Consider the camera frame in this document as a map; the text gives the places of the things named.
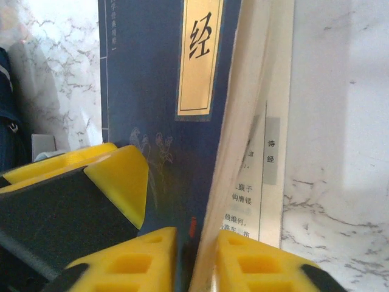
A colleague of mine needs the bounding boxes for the navy blue student backpack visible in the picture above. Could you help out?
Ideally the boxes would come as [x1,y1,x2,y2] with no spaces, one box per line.
[0,47,31,173]

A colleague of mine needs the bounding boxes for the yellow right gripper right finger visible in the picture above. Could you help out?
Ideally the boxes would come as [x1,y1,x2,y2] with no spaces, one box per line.
[212,229,350,292]

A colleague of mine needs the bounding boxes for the blue book with gold label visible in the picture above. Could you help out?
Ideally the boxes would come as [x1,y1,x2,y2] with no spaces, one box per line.
[97,0,295,292]

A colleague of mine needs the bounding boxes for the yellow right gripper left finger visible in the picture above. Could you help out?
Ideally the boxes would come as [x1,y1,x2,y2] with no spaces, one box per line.
[42,226,179,292]

